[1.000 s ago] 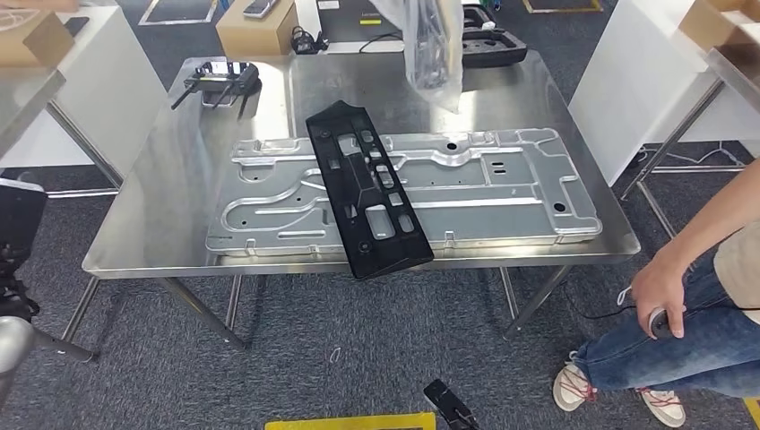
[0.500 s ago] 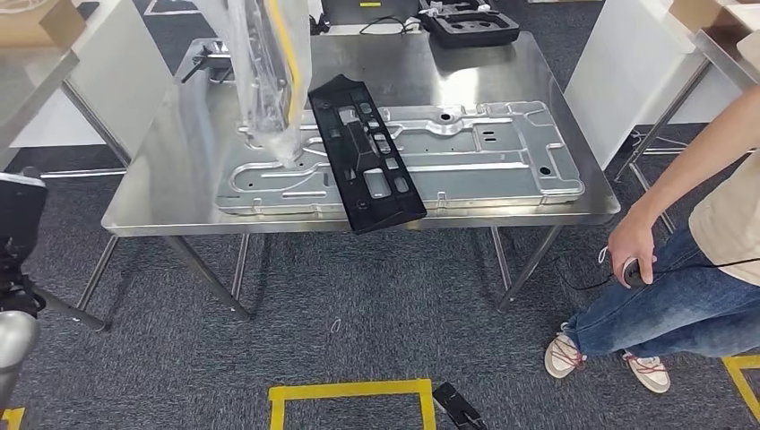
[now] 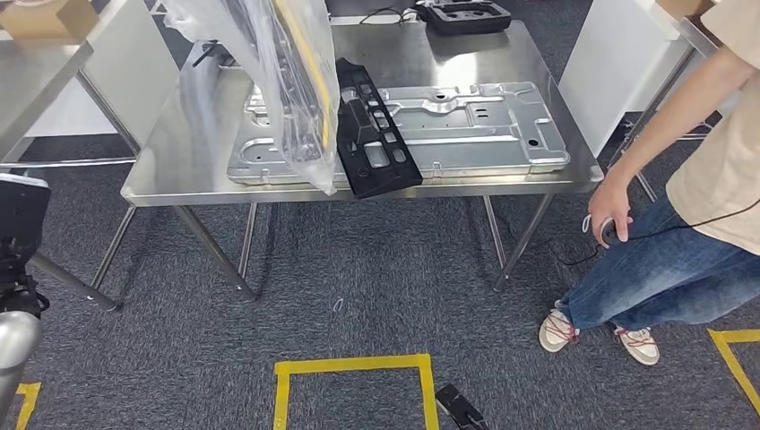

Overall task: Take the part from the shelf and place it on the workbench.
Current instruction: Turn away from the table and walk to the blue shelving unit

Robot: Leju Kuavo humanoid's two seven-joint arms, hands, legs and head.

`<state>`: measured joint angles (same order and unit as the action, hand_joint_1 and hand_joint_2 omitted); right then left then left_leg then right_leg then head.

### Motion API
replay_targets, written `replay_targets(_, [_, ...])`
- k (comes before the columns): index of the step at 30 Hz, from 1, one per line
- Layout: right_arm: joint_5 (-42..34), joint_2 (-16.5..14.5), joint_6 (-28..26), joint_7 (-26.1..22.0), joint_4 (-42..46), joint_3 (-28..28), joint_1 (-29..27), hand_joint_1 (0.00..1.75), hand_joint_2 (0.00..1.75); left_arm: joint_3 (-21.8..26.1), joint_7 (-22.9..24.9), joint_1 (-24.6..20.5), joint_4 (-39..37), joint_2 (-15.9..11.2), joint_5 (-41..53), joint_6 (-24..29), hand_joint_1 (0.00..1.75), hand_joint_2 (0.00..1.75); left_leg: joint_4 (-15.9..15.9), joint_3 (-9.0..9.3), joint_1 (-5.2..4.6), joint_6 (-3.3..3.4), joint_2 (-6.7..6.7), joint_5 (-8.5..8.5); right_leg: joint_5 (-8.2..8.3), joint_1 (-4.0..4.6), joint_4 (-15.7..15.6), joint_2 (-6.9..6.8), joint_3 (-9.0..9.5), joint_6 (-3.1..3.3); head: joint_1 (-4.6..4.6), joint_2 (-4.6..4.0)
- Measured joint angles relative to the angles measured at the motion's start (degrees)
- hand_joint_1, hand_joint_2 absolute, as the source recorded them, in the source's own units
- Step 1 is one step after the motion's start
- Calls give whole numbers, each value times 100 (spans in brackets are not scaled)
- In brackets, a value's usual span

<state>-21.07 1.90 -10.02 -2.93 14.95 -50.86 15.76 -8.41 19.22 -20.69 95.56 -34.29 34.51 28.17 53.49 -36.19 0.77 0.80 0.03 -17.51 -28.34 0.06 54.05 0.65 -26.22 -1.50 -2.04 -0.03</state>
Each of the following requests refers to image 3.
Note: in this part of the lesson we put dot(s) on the black plastic panel part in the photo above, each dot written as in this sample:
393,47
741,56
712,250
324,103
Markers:
374,172

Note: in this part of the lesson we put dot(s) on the stainless steel workbench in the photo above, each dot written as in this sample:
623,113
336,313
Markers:
190,154

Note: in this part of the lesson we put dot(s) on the aluminium fixture plate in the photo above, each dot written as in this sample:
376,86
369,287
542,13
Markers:
463,130

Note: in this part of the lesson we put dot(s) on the clear plastic bag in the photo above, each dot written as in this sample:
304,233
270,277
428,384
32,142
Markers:
291,89

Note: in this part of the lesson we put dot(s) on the black foam case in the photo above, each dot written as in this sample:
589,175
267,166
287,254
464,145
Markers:
469,15

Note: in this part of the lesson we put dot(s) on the person's hand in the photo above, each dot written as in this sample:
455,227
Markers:
605,202

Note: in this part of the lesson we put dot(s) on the person's leg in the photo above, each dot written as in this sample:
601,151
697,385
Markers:
647,325
653,279

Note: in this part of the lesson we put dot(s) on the person's torso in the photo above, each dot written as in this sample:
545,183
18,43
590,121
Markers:
724,160

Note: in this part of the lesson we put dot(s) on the brown cardboard box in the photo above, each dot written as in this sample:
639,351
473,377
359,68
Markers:
683,6
47,18

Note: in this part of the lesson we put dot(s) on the stainless steel side table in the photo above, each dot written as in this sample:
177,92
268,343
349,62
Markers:
30,89

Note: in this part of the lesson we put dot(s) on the black handheld button switch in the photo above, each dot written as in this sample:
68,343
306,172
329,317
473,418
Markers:
610,231

